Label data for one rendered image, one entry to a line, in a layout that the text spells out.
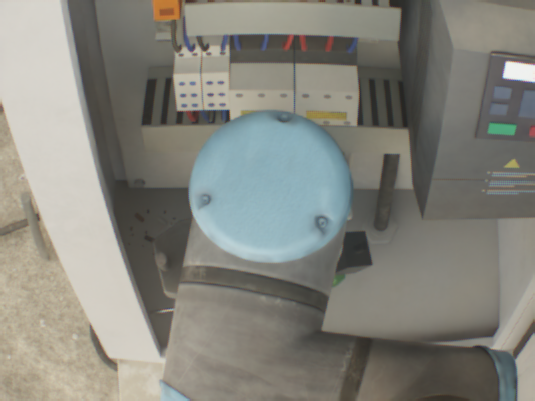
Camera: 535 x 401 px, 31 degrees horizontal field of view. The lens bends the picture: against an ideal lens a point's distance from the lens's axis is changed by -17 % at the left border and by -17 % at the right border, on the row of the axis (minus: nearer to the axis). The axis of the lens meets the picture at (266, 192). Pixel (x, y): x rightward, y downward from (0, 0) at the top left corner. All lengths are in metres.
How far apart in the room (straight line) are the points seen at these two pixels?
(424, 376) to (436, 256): 0.45
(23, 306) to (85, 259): 0.99
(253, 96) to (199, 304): 0.19
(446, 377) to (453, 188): 0.15
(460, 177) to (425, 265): 0.37
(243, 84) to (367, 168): 0.29
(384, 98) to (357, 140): 0.04
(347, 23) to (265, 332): 0.23
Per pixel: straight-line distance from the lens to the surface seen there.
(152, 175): 1.04
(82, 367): 1.71
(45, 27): 0.53
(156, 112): 0.85
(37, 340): 1.74
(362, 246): 0.89
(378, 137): 0.85
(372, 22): 0.72
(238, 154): 0.63
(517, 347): 1.00
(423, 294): 1.03
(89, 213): 0.71
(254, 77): 0.76
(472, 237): 1.06
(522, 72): 0.57
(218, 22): 0.72
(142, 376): 1.44
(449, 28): 0.56
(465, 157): 0.66
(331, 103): 0.77
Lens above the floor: 1.60
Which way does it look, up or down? 62 degrees down
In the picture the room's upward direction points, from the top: 2 degrees counter-clockwise
